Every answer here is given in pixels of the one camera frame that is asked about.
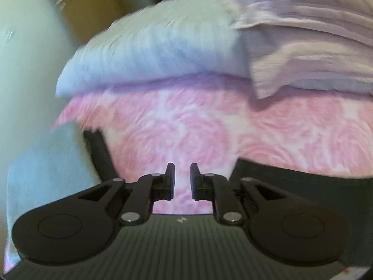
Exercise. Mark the light blue cloth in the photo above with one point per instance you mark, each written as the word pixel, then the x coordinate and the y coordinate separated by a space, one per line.
pixel 49 169

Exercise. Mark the black pants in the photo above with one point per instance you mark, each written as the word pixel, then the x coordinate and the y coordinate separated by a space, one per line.
pixel 320 192

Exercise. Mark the pink floral blanket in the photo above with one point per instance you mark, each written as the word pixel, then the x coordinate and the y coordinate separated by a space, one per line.
pixel 186 128

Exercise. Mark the brown wooden door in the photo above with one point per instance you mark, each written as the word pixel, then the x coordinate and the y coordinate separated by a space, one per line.
pixel 96 3

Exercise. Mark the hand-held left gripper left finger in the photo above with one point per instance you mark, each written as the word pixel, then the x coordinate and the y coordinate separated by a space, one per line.
pixel 170 182

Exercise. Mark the lilac folded blanket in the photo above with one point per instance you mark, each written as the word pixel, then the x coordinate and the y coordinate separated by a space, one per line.
pixel 306 26

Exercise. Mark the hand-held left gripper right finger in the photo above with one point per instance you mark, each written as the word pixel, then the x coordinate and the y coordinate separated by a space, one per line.
pixel 193 182

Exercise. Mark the light blue pillow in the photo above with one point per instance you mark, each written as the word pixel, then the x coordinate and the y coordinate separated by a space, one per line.
pixel 157 49

